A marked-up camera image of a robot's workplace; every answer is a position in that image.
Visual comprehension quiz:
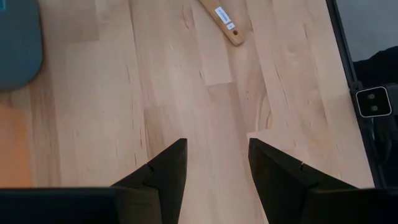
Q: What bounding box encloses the orange wooden tray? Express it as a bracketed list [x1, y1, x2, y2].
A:
[0, 104, 32, 187]

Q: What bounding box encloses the black aluminium table frame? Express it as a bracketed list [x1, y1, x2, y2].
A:
[325, 0, 398, 190]

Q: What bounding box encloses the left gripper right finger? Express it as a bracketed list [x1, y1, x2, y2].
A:
[248, 138, 398, 224]

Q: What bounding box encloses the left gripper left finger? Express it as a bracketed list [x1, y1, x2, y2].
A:
[0, 138, 188, 224]

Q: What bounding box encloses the wooden spoon with label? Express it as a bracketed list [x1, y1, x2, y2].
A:
[198, 0, 246, 47]

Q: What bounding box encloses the blue-grey plastic bin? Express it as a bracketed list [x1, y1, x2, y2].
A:
[0, 0, 44, 91]

